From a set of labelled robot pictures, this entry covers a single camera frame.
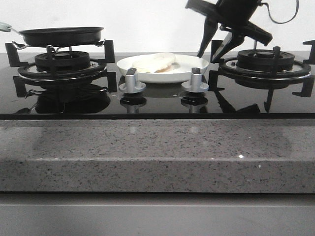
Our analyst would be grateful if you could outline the black frying pan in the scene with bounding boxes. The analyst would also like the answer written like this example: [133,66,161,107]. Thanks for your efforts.
[0,21,105,47]

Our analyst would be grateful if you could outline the black glass gas hob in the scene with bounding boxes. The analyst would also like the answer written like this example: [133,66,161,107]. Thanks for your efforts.
[0,53,315,120]

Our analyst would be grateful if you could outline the wire pan reducer ring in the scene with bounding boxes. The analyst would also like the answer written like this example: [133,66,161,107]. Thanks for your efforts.
[11,39,107,54]

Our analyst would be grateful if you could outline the silver control knob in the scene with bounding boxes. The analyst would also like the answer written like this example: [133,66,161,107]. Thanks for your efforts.
[181,67,209,93]
[119,68,146,94]

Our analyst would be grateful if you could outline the fried egg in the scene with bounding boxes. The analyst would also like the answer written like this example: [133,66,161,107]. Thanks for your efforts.
[132,53,176,73]

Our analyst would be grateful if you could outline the white round plate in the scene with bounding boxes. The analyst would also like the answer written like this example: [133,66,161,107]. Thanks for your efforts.
[117,54,209,84]

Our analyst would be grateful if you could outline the black burner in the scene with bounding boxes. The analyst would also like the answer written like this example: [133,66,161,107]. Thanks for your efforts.
[236,49,295,72]
[34,51,91,72]

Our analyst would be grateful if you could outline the right silver control knob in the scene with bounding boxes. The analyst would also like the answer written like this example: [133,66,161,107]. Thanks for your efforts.
[181,67,209,93]

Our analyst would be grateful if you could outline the right black burner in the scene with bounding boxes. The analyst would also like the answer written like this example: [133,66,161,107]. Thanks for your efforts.
[236,49,295,72]

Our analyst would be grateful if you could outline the left silver control knob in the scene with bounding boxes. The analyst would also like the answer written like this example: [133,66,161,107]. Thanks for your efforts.
[119,68,146,94]

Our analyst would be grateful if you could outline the left black burner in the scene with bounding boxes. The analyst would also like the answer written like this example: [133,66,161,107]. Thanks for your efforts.
[34,51,91,72]

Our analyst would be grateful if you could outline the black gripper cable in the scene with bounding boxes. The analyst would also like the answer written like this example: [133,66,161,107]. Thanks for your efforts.
[258,0,300,25]

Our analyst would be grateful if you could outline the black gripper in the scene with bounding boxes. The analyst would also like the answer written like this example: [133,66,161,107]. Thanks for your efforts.
[186,0,273,62]

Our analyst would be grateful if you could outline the grey cabinet front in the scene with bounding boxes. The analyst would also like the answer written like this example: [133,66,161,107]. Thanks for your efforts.
[0,193,315,236]

